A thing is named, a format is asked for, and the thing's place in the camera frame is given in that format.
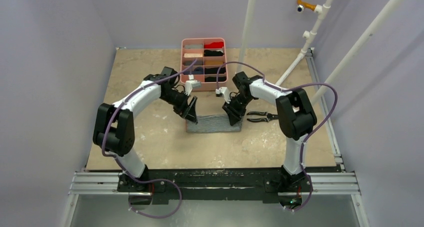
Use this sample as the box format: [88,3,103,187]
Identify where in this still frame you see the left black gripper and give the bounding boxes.
[160,89,197,124]

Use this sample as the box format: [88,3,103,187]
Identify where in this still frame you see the grey striped underwear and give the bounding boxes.
[186,114,243,134]

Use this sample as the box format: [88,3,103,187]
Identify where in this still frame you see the black underwear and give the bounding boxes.
[204,76,227,83]

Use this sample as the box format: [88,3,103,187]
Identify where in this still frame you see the pink divided organizer tray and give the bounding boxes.
[180,37,229,92]

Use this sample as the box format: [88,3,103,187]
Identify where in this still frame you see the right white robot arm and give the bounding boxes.
[215,72,317,191]

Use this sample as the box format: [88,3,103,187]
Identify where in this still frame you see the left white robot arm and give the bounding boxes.
[92,66,198,192]

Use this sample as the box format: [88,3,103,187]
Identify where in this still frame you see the navy rolled garment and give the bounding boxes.
[183,66,204,75]

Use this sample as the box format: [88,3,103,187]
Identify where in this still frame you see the black rolled garment lower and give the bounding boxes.
[204,67,227,75]

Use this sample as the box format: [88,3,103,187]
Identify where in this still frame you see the black rolled garment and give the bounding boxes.
[204,67,227,75]
[203,49,225,57]

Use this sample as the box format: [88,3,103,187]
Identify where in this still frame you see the dark grey rolled garment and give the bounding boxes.
[182,60,204,66]

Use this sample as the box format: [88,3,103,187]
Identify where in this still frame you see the beige rolled garment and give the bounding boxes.
[183,53,204,58]

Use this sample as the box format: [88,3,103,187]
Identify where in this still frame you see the black rolled garment upper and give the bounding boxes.
[203,49,225,57]

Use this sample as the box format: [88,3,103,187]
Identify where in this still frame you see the red rolled garment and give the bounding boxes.
[203,41,225,49]

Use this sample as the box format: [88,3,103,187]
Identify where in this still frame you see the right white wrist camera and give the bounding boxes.
[215,86,231,104]

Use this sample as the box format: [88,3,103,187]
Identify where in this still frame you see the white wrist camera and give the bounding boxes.
[215,86,231,104]
[184,74,201,96]

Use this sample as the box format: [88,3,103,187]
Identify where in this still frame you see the black handled pliers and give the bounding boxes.
[246,111,279,123]

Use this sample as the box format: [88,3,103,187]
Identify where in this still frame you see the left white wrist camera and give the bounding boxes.
[184,74,201,96]

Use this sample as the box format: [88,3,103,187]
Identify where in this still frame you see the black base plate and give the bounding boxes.
[116,167,314,206]

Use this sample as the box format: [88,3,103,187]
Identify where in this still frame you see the aluminium rail frame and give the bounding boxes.
[61,47,370,227]

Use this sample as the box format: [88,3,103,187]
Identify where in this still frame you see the orange mounted camera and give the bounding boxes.
[296,0,316,13]

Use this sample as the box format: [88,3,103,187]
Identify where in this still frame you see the white pvc pipe frame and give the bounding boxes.
[238,0,403,86]

